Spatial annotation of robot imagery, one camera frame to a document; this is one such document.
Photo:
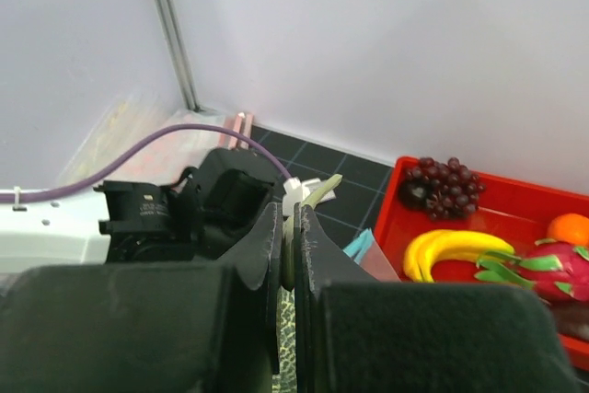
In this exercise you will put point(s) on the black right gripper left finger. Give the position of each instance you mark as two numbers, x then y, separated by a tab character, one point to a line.
199	326

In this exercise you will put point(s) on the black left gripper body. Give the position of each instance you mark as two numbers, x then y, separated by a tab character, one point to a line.
198	217

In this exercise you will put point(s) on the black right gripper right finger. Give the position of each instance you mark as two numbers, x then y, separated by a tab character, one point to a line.
357	334

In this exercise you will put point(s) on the green netted melon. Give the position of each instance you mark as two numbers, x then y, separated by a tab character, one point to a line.
285	380

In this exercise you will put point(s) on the clear zip bag blue zipper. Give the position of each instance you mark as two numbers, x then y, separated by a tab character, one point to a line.
366	253

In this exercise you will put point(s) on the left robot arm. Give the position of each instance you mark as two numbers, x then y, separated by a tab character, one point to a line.
56	232

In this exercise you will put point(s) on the yellow banana bunch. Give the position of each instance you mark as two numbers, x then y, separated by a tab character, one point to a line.
425	250

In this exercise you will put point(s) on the purple grape bunch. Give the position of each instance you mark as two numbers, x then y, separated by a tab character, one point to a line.
444	191

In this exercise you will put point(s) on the red plastic tray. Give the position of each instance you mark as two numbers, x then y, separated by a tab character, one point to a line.
516	211

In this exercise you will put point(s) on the pink dragon fruit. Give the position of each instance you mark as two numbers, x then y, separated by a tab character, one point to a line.
556	271

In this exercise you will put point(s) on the orange tangerine back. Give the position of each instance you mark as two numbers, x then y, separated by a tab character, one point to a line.
571	228

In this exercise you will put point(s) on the left aluminium corner post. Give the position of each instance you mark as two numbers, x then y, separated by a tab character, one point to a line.
177	50

